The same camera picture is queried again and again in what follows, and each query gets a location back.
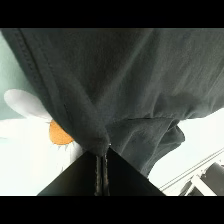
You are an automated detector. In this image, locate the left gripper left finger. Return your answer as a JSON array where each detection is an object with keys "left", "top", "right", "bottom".
[{"left": 37, "top": 149, "right": 103, "bottom": 197}]

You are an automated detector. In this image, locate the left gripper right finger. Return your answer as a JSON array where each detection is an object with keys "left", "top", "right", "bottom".
[{"left": 102, "top": 147, "right": 166, "bottom": 197}]

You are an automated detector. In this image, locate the dark grey T-shirt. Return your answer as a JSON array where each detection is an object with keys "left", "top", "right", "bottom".
[{"left": 0, "top": 28, "right": 224, "bottom": 178}]

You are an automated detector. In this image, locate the silver frame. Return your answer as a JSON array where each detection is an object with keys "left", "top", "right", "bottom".
[{"left": 159, "top": 149, "right": 224, "bottom": 197}]

